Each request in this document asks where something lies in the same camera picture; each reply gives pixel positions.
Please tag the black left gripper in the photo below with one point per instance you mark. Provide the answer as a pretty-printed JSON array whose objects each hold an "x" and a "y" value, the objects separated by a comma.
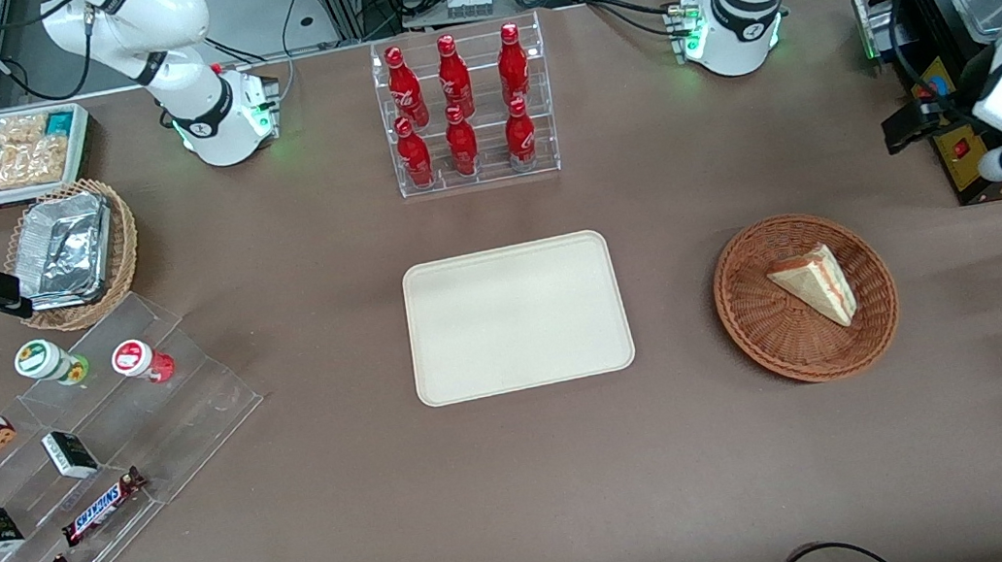
[{"x": 953, "y": 96}]

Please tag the triangular sandwich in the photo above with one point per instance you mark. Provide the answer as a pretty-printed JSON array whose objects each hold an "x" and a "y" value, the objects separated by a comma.
[{"x": 817, "y": 284}]

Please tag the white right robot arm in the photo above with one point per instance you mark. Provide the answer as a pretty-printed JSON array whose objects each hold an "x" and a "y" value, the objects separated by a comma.
[{"x": 205, "y": 117}]

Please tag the silver foil tray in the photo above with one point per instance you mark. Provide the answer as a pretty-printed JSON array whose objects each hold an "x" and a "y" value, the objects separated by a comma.
[{"x": 65, "y": 249}]

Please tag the tan wicker basket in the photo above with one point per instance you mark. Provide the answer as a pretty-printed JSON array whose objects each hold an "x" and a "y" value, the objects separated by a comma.
[{"x": 125, "y": 245}]

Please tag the brown round wicker basket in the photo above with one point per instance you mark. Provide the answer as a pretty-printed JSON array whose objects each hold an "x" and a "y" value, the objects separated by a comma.
[{"x": 762, "y": 323}]

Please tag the cream plastic tray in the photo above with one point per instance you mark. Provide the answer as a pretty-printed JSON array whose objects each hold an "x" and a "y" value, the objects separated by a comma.
[{"x": 516, "y": 318}]

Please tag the green lid white cup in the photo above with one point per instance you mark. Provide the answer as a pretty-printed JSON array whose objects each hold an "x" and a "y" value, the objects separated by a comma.
[{"x": 41, "y": 358}]

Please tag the red lid white cup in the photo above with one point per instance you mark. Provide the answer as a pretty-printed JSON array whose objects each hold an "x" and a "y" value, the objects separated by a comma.
[{"x": 135, "y": 359}]

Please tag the white rectangular snack bin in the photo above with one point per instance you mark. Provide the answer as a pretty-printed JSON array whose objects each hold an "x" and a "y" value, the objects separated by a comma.
[{"x": 82, "y": 149}]

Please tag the teal snack pack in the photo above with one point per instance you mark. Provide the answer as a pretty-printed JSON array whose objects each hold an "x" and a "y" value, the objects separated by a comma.
[{"x": 60, "y": 121}]

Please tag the clear acrylic stepped display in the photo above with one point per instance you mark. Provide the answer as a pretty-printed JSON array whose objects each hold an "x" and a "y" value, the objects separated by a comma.
[{"x": 185, "y": 404}]

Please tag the red cola bottle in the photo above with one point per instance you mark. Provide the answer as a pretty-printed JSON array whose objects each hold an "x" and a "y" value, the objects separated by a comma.
[
  {"x": 462, "y": 147},
  {"x": 454, "y": 80},
  {"x": 414, "y": 158},
  {"x": 513, "y": 68},
  {"x": 404, "y": 89},
  {"x": 520, "y": 139}
]

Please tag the clear acrylic bottle rack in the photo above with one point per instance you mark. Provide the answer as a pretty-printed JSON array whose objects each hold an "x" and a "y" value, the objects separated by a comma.
[{"x": 495, "y": 169}]

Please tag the white power strip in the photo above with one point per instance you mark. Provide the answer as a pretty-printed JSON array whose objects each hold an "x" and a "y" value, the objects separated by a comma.
[{"x": 469, "y": 3}]

